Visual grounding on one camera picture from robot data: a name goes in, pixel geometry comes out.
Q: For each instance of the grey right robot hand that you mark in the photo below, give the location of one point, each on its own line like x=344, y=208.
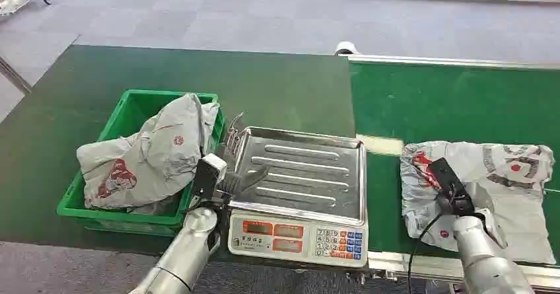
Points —
x=450, y=187

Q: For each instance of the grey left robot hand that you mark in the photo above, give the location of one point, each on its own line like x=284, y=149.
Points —
x=238, y=181

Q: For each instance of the grey parcel bag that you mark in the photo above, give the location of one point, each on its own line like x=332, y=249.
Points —
x=512, y=195
x=166, y=152

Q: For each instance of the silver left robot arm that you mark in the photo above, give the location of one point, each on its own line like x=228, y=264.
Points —
x=188, y=252

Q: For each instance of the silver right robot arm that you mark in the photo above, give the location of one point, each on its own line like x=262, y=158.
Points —
x=485, y=257

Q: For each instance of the white electronic scale, steel tray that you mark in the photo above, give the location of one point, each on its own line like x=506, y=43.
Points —
x=302, y=178

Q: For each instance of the grey parcel bag, large red print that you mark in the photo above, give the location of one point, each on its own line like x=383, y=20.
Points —
x=166, y=152

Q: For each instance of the pale tape patch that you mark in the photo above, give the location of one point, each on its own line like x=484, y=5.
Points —
x=379, y=145

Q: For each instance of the green conveyor belt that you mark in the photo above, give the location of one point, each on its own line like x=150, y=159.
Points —
x=446, y=104

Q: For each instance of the green plastic crate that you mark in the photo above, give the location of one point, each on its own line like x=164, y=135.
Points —
x=131, y=108

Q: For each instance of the white round end cap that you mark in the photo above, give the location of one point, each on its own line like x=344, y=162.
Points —
x=346, y=48

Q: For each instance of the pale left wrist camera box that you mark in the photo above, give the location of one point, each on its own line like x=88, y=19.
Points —
x=209, y=174

